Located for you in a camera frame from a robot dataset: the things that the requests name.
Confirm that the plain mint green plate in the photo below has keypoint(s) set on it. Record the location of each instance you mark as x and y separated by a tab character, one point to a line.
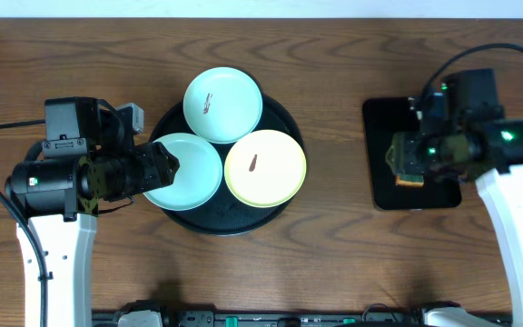
198	177

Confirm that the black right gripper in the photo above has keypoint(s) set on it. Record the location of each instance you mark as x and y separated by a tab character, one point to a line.
405	145

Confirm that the black rectangular tray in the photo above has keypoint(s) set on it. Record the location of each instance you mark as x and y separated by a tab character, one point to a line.
382	118

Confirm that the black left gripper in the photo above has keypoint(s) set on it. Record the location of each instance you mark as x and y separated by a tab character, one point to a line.
151	164

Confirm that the mint plate with red stain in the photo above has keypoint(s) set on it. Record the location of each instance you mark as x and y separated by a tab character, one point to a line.
222	105

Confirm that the yellow plate with stain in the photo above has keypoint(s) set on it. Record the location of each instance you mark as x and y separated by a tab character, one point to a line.
265	168

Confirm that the orange green scrub sponge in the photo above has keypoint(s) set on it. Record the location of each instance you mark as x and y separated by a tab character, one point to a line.
409	180

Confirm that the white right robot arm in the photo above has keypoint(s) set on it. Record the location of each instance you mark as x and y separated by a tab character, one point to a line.
490	154

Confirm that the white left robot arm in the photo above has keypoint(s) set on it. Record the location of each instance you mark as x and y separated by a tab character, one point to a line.
58	197

